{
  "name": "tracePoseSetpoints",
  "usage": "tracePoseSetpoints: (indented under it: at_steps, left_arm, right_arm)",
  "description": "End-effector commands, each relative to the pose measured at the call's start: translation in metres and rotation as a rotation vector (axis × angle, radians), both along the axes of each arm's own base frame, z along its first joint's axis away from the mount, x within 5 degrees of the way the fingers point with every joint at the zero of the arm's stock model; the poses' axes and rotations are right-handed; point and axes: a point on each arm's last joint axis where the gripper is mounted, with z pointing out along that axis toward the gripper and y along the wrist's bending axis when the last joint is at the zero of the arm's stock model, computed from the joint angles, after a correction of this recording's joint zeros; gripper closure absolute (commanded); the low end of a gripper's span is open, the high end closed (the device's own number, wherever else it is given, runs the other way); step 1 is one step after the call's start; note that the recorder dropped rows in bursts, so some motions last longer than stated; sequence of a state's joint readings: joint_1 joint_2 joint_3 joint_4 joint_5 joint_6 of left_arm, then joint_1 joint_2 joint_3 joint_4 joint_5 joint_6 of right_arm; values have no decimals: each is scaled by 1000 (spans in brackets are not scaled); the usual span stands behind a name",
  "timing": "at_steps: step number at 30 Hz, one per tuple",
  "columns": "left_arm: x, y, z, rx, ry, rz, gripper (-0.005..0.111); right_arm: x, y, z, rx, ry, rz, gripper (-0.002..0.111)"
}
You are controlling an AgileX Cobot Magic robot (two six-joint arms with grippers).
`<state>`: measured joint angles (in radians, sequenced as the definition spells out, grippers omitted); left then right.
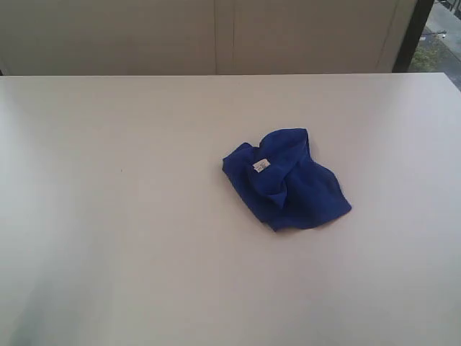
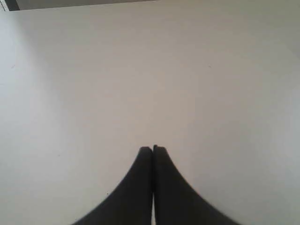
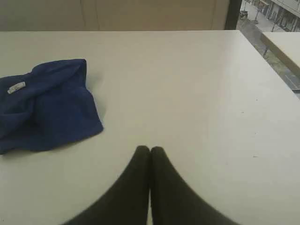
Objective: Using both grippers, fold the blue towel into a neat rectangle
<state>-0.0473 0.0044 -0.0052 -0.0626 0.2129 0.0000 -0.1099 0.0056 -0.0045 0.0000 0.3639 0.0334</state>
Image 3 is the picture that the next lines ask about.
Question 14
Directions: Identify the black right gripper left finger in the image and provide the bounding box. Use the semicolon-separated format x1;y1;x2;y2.
65;146;150;225

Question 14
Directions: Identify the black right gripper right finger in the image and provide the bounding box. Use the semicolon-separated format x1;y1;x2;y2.
150;147;236;225

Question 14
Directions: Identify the dark window frame post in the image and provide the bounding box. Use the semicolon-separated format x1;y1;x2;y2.
225;0;242;30

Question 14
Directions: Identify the blue microfiber towel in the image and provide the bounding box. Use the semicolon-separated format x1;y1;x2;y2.
0;59;104;154

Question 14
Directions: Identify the neighbouring white table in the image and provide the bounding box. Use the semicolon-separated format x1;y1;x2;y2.
261;32;300;78

